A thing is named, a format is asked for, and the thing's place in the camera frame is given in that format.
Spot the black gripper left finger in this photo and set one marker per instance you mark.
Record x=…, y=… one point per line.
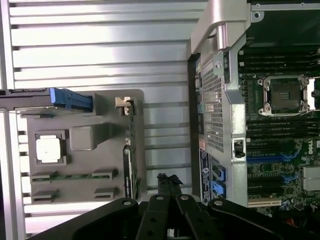
x=155, y=215

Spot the metal socket cover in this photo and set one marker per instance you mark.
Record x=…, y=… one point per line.
x=315, y=95

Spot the silver CPU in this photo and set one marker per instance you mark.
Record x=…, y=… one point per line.
x=48, y=149

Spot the green Dell motherboard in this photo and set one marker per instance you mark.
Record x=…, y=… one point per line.
x=275, y=155

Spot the white expansion slot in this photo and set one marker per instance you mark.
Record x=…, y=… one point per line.
x=262, y=203

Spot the open black PC case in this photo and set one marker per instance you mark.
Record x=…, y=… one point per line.
x=217, y=37

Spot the silver chipset heat sink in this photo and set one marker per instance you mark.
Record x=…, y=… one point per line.
x=312, y=178

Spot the blue expansion slot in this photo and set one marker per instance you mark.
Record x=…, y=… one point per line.
x=265, y=158

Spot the green RAM stick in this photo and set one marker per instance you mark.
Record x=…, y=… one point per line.
x=72, y=176

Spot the hard disk with blue caddy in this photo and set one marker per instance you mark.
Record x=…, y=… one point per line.
x=62, y=100

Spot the grey plastic parts rack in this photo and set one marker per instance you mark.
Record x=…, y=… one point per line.
x=100, y=160

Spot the CPU socket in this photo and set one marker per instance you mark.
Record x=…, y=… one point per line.
x=285, y=96

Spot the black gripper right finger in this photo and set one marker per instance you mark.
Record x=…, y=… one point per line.
x=192, y=217

